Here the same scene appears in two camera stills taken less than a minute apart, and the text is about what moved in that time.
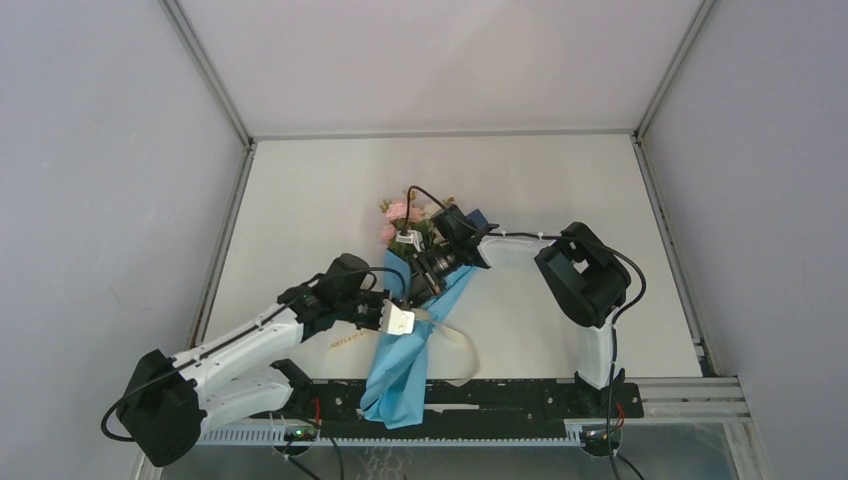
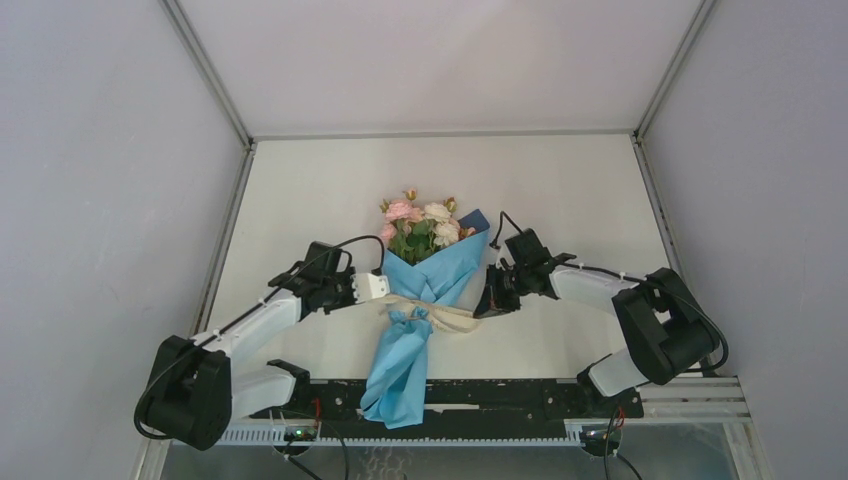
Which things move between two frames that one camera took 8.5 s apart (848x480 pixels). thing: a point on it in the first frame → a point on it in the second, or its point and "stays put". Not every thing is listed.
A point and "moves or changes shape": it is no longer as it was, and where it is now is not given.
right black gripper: x=424 y=282 → x=493 y=301
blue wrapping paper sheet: x=395 y=394 stays put
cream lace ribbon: x=424 y=314 moves or changes shape
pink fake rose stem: x=395 y=222 stays put
